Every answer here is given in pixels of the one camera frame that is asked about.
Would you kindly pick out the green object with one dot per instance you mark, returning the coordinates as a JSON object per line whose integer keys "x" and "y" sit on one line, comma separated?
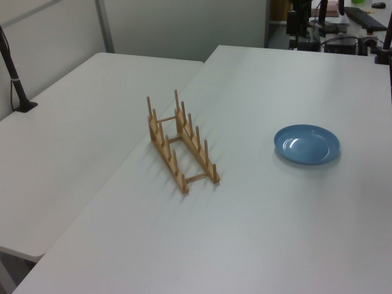
{"x": 357, "y": 1}

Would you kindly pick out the blue plastic plate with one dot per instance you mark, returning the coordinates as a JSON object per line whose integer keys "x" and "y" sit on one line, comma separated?
{"x": 306, "y": 145}

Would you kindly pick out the wooden plate rack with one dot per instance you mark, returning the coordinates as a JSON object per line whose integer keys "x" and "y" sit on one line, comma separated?
{"x": 161, "y": 144}

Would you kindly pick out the black stand pole with clamp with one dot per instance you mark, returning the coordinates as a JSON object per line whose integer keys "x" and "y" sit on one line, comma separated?
{"x": 386, "y": 36}

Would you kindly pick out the black camera stand pole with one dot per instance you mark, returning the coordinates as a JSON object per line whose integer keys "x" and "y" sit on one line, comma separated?
{"x": 13, "y": 79}

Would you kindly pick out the black computer mouse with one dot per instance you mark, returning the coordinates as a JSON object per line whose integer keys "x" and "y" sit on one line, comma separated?
{"x": 378, "y": 5}

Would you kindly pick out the black electronics box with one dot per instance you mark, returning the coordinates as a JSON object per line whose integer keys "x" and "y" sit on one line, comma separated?
{"x": 340, "y": 45}

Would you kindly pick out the black keyboard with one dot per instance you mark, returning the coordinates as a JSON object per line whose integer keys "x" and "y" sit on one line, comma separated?
{"x": 366, "y": 18}

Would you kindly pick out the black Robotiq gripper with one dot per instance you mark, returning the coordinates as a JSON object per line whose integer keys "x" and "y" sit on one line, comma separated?
{"x": 300, "y": 5}

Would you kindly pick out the thin black upright pole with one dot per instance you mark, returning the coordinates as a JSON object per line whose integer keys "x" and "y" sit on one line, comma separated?
{"x": 322, "y": 10}

